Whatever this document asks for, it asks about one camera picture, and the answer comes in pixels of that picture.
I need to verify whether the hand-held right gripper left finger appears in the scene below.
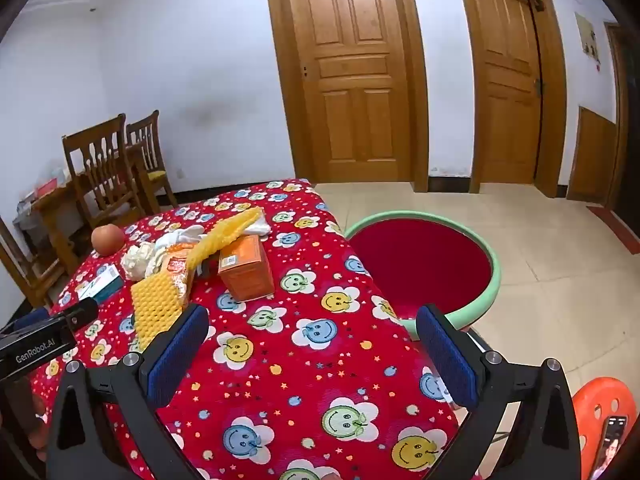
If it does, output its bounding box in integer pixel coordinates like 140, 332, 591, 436
46, 304, 216, 480

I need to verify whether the teal and white box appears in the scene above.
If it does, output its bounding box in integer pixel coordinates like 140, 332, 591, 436
75, 264, 124, 303

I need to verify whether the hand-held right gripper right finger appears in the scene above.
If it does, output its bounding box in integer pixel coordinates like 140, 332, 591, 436
416, 304, 583, 480

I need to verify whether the beige wall panel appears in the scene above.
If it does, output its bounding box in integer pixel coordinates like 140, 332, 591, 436
575, 12, 601, 68

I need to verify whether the wide wooden panel door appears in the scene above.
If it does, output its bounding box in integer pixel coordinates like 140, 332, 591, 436
263, 0, 430, 192

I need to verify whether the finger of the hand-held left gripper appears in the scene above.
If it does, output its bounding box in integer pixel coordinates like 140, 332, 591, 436
51, 297, 100, 331

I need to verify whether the small wooden panel door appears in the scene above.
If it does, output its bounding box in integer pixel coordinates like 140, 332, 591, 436
567, 106, 618, 206

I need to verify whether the narrow wooden panel door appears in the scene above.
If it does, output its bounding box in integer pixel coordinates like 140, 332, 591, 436
452, 0, 568, 198

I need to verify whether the orange plastic stool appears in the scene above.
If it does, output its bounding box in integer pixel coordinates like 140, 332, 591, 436
570, 377, 638, 480

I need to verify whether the wooden slat-back chair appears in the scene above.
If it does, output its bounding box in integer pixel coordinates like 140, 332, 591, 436
61, 113, 146, 231
125, 110, 178, 211
0, 215, 66, 311

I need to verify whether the orange and white snack packet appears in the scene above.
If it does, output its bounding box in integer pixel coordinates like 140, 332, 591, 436
150, 245, 201, 306

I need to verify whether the red doormat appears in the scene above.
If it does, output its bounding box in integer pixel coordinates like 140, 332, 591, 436
585, 204, 640, 256

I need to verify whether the wooden dining table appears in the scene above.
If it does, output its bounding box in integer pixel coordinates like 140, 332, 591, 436
30, 145, 146, 271

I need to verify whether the red basin with green rim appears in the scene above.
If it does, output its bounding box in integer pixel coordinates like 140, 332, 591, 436
344, 211, 502, 341

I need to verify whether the orange cardboard box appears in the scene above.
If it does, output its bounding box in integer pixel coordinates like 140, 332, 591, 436
217, 235, 276, 303

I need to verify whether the dark wooden door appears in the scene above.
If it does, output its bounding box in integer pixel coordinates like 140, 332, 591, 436
604, 21, 633, 211

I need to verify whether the red smiley flower blanket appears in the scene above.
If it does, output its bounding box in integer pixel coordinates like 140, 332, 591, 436
25, 178, 481, 480

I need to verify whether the smartphone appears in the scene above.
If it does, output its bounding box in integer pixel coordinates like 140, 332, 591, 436
587, 414, 630, 480

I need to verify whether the white tissue sheet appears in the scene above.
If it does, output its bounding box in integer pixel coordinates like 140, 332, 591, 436
155, 225, 208, 256

